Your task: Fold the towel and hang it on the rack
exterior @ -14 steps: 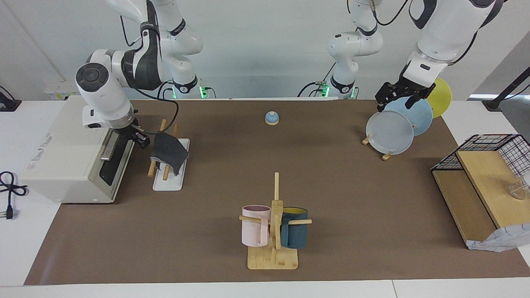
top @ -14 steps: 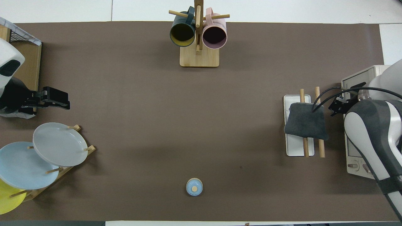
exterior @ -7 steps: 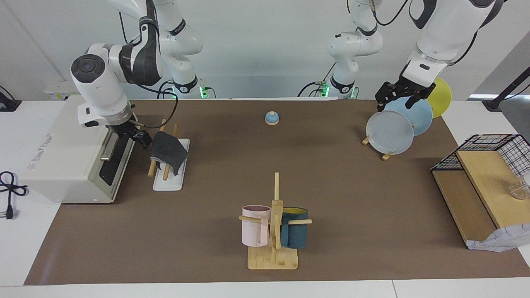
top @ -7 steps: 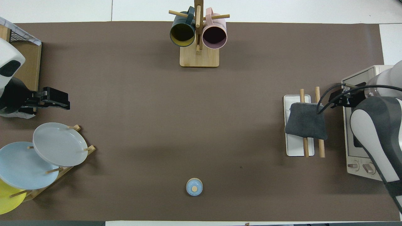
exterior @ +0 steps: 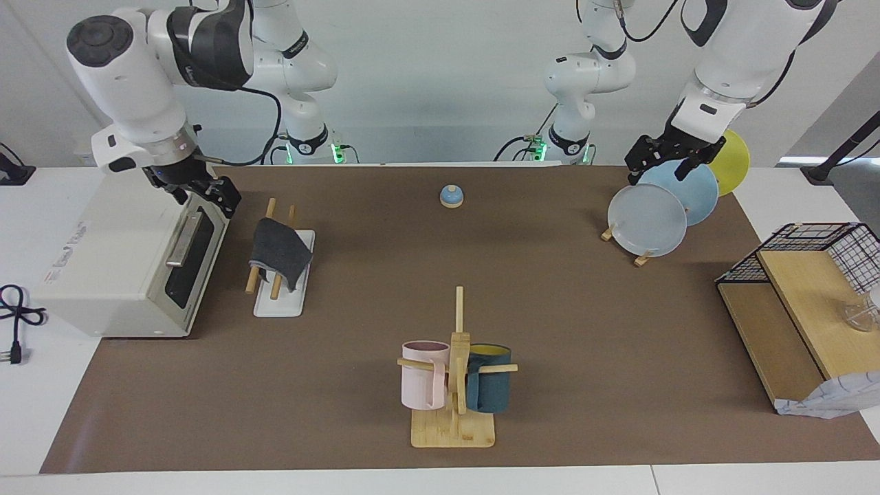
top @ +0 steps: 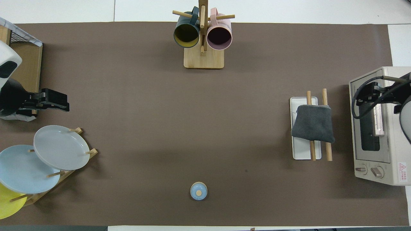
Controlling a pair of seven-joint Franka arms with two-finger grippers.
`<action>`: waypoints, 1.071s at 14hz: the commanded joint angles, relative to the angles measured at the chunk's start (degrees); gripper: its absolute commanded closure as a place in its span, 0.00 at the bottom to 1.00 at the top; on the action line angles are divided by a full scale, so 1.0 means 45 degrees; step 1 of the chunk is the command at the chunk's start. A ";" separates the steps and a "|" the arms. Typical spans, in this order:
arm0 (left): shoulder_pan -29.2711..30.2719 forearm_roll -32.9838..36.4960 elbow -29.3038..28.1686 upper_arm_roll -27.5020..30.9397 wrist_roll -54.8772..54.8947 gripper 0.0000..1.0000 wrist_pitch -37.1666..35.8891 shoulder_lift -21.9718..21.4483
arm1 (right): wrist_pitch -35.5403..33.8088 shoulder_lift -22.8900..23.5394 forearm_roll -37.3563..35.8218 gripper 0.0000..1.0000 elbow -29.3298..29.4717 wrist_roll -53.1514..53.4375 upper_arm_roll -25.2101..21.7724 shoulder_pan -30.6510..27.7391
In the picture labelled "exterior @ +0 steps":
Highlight pink mug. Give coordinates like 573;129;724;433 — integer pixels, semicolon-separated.
401;341;450;410

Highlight brown table mat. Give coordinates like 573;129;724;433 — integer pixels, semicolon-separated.
40;165;880;475

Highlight white towel rack wooden rods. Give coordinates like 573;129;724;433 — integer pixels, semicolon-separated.
245;198;316;318

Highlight wooden plate rack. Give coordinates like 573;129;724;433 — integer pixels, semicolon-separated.
601;223;654;267

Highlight black stand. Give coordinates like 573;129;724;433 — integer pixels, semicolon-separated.
0;143;36;186
801;110;880;185

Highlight wooden mug tree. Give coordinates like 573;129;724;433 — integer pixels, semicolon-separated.
397;286;518;449

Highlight white blue patterned cloth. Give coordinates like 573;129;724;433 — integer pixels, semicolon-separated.
775;371;880;420

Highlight black wire basket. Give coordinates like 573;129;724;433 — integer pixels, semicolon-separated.
715;222;880;295

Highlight light blue plate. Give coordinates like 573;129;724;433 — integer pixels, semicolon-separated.
638;159;720;226

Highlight dark teal mug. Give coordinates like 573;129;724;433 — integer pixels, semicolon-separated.
466;344;512;413

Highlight purple and grey towel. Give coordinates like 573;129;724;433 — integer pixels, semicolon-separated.
249;217;314;292

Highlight yellow plate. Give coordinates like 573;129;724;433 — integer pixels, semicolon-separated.
708;129;750;197

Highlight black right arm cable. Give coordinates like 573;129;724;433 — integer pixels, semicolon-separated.
192;86;284;168

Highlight black power cable with plug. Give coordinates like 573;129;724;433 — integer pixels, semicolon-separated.
0;284;47;365

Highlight wooden shelf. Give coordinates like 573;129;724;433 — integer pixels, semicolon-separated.
716;249;880;413

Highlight beige toaster oven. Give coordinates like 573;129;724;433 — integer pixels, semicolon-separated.
31;165;233;339

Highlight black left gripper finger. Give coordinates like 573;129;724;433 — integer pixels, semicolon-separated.
624;135;661;185
674;137;727;181

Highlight grey plate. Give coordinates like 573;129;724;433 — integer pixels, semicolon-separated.
608;183;688;258

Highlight clear glass vessel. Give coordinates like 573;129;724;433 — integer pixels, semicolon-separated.
842;289;880;332

